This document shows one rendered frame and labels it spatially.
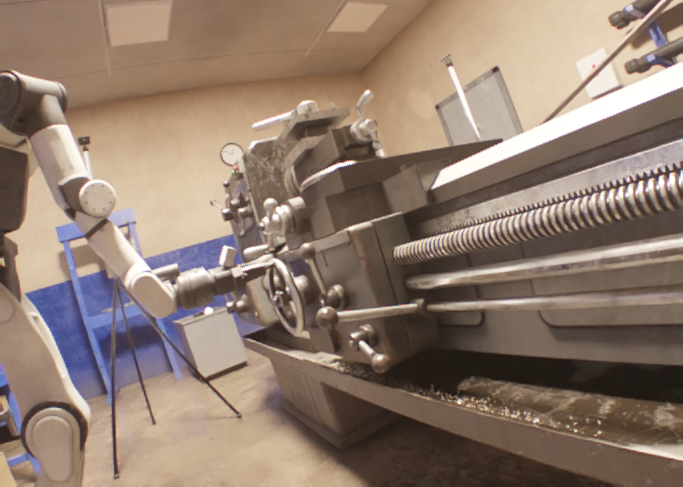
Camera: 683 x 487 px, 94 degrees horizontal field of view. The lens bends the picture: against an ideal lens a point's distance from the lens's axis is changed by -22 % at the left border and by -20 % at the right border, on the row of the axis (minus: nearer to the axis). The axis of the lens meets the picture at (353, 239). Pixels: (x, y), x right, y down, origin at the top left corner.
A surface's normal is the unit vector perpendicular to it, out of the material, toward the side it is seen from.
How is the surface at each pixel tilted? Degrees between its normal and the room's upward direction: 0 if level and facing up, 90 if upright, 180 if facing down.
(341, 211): 90
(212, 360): 90
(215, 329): 90
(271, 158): 90
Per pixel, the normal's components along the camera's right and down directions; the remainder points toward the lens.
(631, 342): -0.84, 0.26
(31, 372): 0.54, -0.18
